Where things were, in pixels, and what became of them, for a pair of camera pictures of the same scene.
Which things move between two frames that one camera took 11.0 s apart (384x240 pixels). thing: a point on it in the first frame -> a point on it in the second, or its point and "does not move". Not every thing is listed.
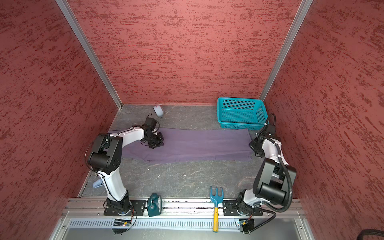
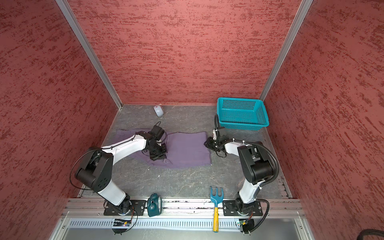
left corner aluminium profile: (70, 15) does not move
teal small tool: (154, 205) does not move
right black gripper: (252, 144) -> (208, 145)
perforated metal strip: (157, 223) does not move
